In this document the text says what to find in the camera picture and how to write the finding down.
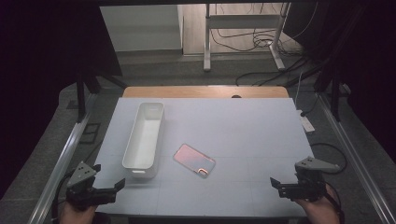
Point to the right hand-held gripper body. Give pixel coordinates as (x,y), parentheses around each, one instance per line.
(308,186)

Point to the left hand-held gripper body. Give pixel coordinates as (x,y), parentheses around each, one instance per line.
(82,189)

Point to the white plastic storage box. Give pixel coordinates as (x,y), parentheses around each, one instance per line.
(143,140)

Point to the translucent phone case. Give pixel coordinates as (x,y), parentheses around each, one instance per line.
(193,160)

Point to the person's left hand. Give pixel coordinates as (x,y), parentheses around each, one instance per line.
(76,216)

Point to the person's right hand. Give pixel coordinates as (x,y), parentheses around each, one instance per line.
(320,213)

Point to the black floor plate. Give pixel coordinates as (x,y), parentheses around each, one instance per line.
(90,133)

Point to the white power strip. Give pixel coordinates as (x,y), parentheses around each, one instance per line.
(307,124)

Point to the white board sheet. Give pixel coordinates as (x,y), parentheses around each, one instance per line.
(243,130)

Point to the black metal stand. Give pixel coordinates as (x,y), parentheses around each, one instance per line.
(335,102)
(81,99)

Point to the black curtain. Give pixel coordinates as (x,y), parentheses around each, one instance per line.
(37,77)
(373,62)

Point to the wooden table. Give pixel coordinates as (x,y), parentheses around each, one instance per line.
(186,92)

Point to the white cabinet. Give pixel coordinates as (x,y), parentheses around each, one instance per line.
(140,28)

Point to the aluminium rail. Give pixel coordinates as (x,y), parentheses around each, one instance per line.
(356,157)
(63,157)

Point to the white metal desk frame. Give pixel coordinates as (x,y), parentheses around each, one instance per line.
(207,46)

